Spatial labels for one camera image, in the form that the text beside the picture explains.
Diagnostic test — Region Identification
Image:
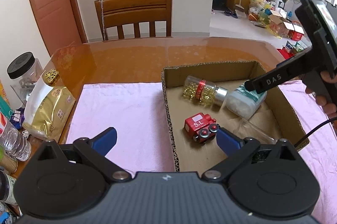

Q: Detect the red toy train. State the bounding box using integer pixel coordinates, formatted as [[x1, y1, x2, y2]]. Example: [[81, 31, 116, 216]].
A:
[[184, 112, 220, 144]]

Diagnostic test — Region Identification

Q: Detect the gold capsule bottle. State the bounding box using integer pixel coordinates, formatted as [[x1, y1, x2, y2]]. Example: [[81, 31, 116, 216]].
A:
[[183, 76, 228, 107]]

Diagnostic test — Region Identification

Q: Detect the person right hand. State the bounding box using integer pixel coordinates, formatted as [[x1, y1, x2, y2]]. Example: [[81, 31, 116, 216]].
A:
[[315, 71, 336, 119]]

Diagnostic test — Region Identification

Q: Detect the open cardboard box on floor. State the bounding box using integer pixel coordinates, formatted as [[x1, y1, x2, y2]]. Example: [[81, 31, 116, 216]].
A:
[[269, 10, 304, 41]]

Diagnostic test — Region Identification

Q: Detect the pink table cloth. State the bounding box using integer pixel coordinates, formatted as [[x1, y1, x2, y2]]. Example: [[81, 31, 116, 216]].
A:
[[67, 80, 336, 223]]

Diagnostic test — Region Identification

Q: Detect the gold tissue pack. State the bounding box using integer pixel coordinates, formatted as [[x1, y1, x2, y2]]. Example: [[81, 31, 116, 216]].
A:
[[23, 71, 75, 141]]

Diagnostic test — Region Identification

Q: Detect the clear water bottle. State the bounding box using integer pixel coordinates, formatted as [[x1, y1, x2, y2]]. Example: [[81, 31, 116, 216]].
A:
[[0, 113, 31, 161]]

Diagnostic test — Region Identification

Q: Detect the green cap toothpick holder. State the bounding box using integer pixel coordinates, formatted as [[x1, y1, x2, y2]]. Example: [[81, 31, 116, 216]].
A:
[[0, 147, 18, 174]]

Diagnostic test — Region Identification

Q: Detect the gold hair clip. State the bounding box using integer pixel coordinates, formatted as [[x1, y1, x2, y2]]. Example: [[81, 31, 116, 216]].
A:
[[43, 69, 59, 85]]

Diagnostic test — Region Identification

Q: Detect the black lid plastic jar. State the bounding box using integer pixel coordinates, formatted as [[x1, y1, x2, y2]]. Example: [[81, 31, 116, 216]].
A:
[[7, 52, 43, 105]]

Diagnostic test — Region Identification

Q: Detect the wooden chair far side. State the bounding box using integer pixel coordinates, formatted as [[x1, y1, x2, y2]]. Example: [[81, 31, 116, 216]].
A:
[[94, 0, 173, 41]]

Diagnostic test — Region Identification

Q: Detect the brown wooden door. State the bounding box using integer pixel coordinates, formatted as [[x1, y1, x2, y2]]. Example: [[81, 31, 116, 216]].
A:
[[29, 0, 87, 55]]

